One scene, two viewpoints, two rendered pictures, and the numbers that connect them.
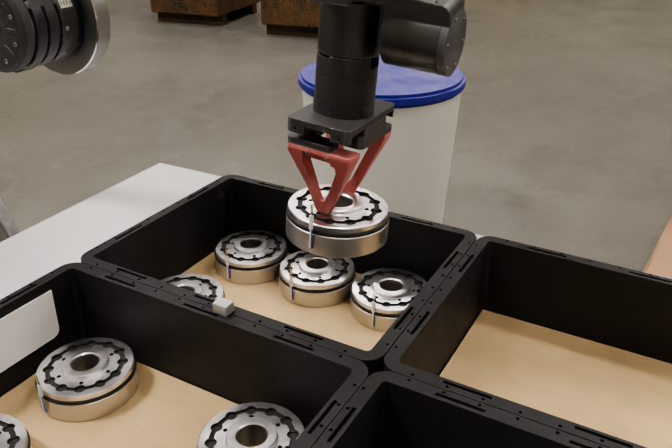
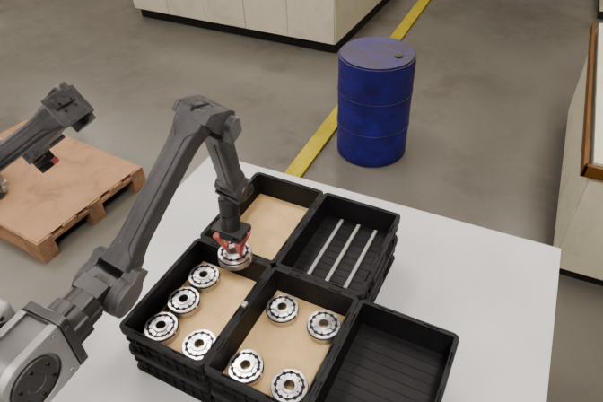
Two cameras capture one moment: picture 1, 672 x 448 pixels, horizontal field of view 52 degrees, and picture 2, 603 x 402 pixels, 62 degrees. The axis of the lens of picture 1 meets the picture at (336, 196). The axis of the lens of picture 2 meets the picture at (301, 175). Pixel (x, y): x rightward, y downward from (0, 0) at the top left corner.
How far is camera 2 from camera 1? 1.41 m
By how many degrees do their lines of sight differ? 76
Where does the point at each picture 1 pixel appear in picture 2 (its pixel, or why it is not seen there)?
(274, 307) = (198, 318)
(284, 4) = not seen: outside the picture
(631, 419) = (265, 228)
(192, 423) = (265, 333)
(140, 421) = (264, 349)
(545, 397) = (255, 244)
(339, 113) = (240, 225)
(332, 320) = (210, 298)
